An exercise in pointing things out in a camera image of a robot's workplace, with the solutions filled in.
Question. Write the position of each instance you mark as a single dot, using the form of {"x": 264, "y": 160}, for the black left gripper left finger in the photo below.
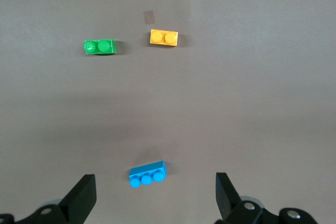
{"x": 78, "y": 203}

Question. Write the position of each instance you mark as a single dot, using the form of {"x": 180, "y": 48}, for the green two-stud block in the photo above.
{"x": 100, "y": 47}

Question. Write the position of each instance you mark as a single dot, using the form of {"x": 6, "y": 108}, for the yellow two-stud block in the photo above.
{"x": 163, "y": 37}

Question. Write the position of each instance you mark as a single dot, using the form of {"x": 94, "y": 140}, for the small translucent tape patch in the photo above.
{"x": 149, "y": 16}

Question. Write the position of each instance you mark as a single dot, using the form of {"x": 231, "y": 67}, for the blue three-stud block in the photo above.
{"x": 147, "y": 175}

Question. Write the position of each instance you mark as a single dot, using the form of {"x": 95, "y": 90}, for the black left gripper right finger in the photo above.
{"x": 228, "y": 200}

